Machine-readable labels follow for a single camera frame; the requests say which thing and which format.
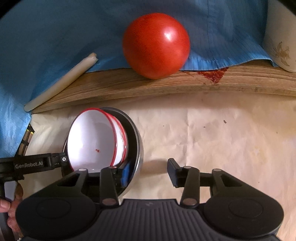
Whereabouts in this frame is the large steel bowl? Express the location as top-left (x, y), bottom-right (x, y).
top-left (61, 107), bottom-right (144, 198)

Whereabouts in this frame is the white red-rimmed bowl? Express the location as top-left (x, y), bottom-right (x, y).
top-left (101, 108), bottom-right (128, 166)
top-left (67, 108), bottom-right (115, 173)

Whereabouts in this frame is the red tomato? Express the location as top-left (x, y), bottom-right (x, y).
top-left (122, 13), bottom-right (190, 79)

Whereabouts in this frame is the blue cloth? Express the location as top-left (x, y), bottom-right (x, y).
top-left (1, 1), bottom-right (269, 158)

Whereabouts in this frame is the cream paper sheet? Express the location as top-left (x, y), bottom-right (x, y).
top-left (26, 92), bottom-right (295, 240)

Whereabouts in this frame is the left hand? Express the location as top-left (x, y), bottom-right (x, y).
top-left (1, 183), bottom-right (23, 237)

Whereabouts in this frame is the white floral cup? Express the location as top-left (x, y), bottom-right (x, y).
top-left (263, 0), bottom-right (296, 72)

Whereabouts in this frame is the wooden cutting board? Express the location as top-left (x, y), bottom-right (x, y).
top-left (32, 60), bottom-right (295, 113)

